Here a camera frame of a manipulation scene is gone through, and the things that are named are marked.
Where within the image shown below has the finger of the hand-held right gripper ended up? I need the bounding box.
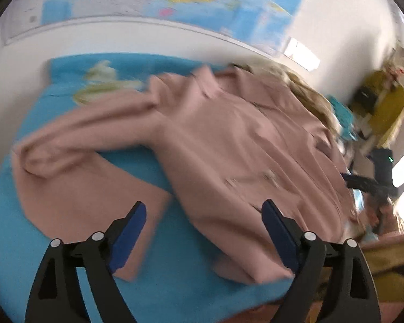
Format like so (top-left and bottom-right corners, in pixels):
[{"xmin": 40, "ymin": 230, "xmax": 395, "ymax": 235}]
[{"xmin": 341, "ymin": 172, "xmax": 378, "ymax": 194}]

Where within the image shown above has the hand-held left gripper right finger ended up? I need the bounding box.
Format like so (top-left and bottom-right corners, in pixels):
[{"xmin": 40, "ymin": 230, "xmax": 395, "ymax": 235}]
[{"xmin": 261, "ymin": 199, "xmax": 382, "ymax": 323}]

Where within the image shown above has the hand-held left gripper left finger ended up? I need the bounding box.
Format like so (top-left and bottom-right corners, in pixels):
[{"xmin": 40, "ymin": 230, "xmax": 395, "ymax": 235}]
[{"xmin": 24, "ymin": 201, "xmax": 147, "ymax": 323}]

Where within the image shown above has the pink coat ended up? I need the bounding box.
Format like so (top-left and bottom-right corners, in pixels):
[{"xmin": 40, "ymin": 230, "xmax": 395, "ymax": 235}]
[{"xmin": 12, "ymin": 64, "xmax": 361, "ymax": 283}]

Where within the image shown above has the teal cloth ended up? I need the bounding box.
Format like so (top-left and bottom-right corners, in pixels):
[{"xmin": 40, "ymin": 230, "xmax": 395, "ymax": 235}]
[{"xmin": 326, "ymin": 96, "xmax": 356, "ymax": 140}]

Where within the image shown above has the black bag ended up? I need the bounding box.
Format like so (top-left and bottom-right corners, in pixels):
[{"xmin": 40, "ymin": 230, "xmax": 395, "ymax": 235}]
[{"xmin": 352, "ymin": 86, "xmax": 379, "ymax": 115}]

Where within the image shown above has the blue printed blanket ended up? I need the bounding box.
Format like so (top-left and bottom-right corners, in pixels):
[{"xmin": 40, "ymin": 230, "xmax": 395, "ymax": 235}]
[{"xmin": 0, "ymin": 53, "xmax": 300, "ymax": 323}]

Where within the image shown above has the pink and mustard bed cover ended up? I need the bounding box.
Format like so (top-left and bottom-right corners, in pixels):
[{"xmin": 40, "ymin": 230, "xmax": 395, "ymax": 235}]
[{"xmin": 222, "ymin": 224, "xmax": 404, "ymax": 323}]

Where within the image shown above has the mustard fur-trimmed coat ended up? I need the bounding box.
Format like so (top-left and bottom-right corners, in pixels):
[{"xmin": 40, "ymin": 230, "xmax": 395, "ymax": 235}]
[{"xmin": 229, "ymin": 57, "xmax": 340, "ymax": 135}]

